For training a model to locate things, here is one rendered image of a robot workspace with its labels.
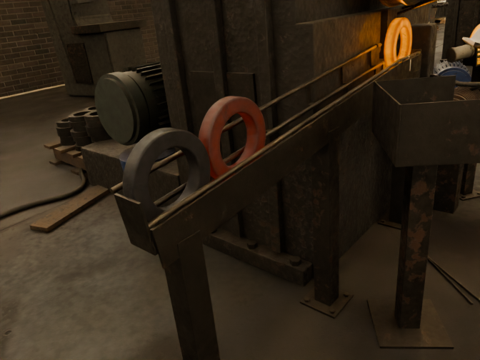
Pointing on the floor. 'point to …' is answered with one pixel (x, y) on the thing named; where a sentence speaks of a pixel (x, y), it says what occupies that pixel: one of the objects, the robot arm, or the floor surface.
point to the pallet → (76, 137)
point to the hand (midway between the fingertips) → (465, 41)
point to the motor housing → (446, 181)
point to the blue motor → (444, 68)
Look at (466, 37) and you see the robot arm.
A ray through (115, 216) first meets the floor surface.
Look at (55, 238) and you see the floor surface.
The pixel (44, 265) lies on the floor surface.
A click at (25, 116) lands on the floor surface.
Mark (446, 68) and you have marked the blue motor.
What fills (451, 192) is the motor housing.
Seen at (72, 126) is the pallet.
